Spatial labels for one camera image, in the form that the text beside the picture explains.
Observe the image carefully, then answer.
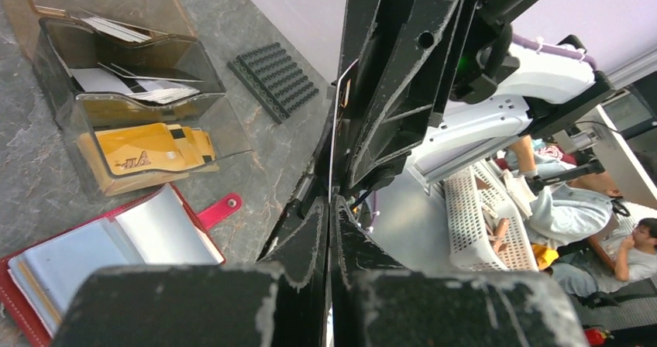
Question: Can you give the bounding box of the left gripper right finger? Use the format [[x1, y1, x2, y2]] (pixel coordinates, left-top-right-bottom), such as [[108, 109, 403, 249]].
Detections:
[[331, 196, 587, 346]]

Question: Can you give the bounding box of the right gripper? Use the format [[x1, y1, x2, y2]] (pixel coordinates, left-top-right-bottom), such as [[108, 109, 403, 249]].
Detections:
[[314, 0, 538, 188]]

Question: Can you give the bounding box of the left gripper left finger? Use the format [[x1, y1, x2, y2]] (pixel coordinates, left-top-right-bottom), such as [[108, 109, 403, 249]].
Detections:
[[53, 198, 329, 346]]

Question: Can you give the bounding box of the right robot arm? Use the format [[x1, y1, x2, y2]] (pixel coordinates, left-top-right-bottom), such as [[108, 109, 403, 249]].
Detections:
[[314, 0, 611, 195]]

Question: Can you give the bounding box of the gold card stack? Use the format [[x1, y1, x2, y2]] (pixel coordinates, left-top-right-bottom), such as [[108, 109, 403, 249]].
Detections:
[[75, 122, 219, 197]]

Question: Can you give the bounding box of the tiered acrylic card stand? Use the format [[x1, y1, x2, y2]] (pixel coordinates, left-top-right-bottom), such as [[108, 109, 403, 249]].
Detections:
[[2, 0, 251, 198]]

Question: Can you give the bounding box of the white card stack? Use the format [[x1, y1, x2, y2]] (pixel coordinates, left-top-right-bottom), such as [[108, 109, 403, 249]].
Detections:
[[65, 63, 203, 105]]

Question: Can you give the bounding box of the white perforated basket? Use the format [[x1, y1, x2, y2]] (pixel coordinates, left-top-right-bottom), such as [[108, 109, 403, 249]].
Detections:
[[443, 160, 538, 271]]

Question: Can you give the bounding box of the grey studded baseplate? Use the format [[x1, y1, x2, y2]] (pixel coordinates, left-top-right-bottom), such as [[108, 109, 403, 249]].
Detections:
[[228, 43, 319, 125]]

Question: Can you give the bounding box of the seated person in background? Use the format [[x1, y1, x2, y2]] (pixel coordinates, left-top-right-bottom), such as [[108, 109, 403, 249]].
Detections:
[[505, 136, 656, 298]]

